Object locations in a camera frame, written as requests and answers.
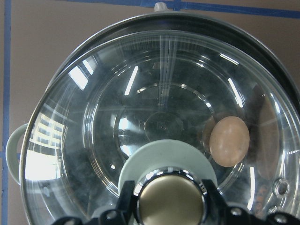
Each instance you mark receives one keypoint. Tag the mint green electric pot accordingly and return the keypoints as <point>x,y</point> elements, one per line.
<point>211,25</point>

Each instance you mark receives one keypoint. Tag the brown egg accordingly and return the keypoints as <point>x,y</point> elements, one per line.
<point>229,141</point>

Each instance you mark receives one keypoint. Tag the glass pot lid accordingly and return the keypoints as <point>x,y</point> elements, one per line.
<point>105,117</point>

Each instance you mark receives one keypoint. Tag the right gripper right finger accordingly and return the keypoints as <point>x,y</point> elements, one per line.
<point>215,202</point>

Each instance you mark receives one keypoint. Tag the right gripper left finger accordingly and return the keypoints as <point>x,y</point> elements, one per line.
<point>127,203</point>

